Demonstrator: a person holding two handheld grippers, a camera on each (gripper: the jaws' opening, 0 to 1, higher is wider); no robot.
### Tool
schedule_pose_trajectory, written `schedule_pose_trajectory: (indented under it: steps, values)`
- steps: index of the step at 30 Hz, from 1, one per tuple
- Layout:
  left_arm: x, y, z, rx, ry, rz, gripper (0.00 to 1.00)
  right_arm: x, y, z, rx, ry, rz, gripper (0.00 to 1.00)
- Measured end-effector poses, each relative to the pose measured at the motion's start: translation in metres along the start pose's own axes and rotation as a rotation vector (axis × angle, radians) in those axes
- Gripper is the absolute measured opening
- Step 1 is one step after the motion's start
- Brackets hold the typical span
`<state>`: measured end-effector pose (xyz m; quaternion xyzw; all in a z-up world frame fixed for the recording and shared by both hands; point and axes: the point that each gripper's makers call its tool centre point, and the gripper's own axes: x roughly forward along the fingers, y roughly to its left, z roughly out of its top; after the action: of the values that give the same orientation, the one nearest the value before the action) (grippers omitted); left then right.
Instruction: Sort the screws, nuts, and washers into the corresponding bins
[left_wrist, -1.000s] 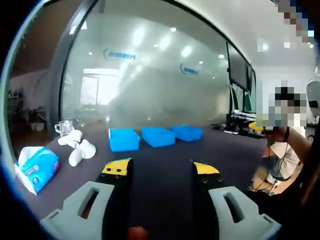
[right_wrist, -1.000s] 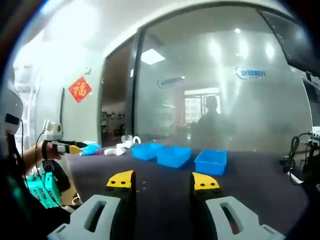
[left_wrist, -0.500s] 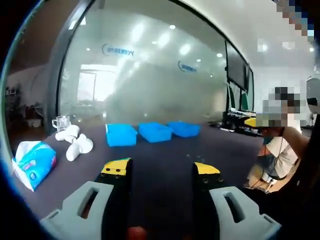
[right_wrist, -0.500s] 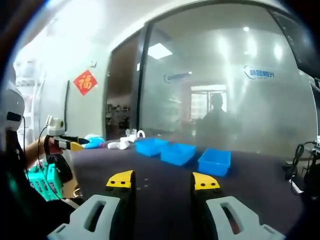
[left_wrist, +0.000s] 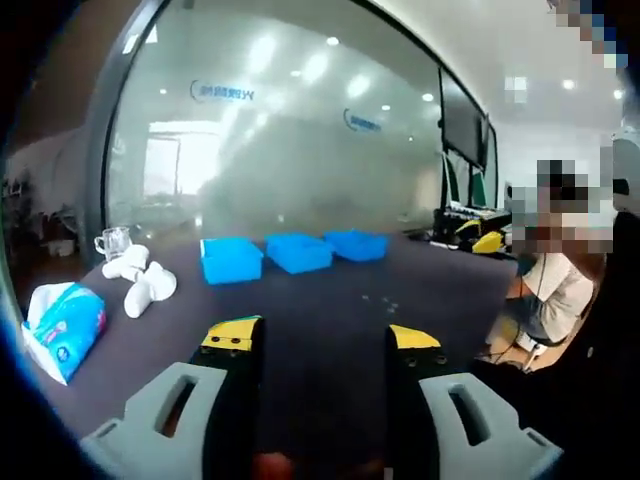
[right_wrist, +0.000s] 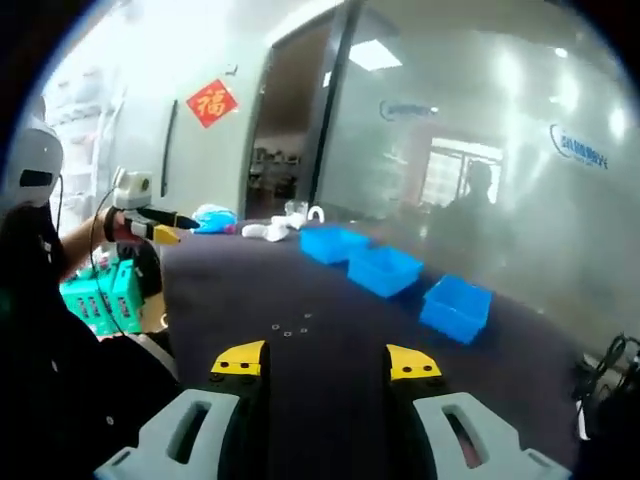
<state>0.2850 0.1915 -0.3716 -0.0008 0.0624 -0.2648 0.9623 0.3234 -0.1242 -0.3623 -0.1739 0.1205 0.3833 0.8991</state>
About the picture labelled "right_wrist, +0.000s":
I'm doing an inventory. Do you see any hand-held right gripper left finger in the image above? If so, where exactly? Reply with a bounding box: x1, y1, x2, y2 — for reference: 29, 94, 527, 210
93, 339, 271, 480

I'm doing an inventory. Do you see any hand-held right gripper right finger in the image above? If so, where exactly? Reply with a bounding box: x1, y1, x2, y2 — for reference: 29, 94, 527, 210
384, 343, 571, 480

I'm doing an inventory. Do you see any blue plastic bin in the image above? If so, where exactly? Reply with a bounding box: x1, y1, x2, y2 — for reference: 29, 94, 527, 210
298, 224, 374, 267
418, 273, 494, 347
345, 244, 426, 300

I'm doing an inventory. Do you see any person's left hand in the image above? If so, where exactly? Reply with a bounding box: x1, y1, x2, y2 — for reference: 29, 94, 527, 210
102, 206, 144, 245

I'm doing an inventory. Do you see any blue tissue pack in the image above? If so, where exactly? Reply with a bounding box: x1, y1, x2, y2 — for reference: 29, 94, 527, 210
191, 202, 239, 235

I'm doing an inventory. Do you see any stack of teal boxes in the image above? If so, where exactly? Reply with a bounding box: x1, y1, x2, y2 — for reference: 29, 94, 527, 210
58, 258, 147, 336

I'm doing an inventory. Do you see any grey white worn device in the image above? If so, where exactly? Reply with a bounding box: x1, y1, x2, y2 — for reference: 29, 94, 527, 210
4, 96, 66, 212

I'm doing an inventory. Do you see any person's black shirt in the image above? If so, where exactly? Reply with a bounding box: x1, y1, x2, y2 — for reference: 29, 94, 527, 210
0, 201, 182, 480

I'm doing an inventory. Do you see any blue glass logo sticker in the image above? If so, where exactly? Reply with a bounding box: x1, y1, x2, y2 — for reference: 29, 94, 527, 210
377, 99, 437, 122
548, 122, 612, 172

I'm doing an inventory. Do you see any black door handle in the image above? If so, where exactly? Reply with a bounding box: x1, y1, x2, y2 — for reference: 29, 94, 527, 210
159, 99, 180, 199

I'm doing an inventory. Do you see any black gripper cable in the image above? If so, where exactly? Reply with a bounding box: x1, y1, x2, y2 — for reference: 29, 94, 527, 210
89, 186, 129, 337

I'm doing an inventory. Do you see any red diamond wall decoration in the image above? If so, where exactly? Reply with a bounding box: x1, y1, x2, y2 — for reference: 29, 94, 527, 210
185, 77, 240, 130

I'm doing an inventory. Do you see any black cable bundle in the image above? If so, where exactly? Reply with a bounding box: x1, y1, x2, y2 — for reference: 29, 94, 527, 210
571, 333, 640, 442

